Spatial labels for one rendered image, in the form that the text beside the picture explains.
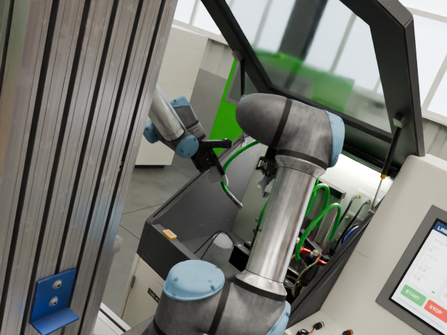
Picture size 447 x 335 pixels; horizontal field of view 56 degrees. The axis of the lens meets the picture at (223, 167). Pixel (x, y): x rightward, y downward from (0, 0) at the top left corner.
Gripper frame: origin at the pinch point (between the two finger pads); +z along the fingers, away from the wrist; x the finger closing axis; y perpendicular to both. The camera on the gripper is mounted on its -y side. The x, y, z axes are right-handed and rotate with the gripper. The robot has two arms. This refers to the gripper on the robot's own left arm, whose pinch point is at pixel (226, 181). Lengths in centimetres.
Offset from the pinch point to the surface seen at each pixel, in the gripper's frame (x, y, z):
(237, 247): -2.1, 8.2, 26.1
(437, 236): 46, -42, 34
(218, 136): -311, -52, 44
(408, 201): 37, -43, 25
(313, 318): 33, 0, 45
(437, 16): -266, -321, 40
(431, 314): 52, -28, 50
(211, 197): -28.2, 6.2, 11.4
